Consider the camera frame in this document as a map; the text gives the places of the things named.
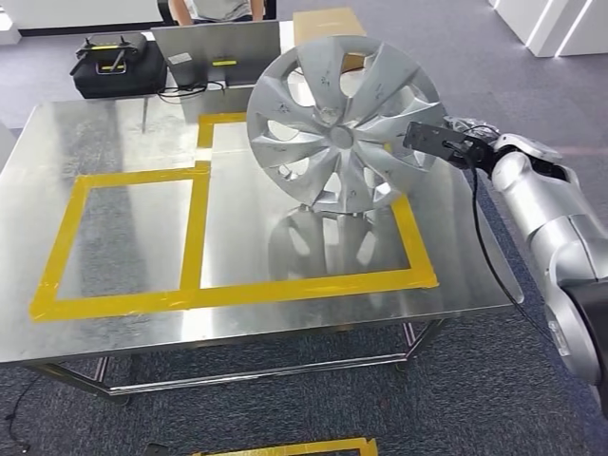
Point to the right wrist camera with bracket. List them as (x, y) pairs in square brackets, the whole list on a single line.
[(432, 141)]

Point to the grey metal panel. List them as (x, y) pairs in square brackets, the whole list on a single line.
[(213, 44)]

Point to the person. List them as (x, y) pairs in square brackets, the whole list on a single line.
[(218, 7)]

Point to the silver plastic wheel hubcap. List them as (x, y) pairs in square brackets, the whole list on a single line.
[(342, 135)]

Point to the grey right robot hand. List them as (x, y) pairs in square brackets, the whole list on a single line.
[(474, 126)]

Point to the black carrying case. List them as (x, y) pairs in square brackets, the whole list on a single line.
[(142, 78)]

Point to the stainless steel workbench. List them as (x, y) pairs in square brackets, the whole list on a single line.
[(118, 239)]

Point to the brown cardboard box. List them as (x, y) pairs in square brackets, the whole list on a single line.
[(327, 25)]

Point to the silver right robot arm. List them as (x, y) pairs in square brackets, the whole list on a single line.
[(546, 214)]

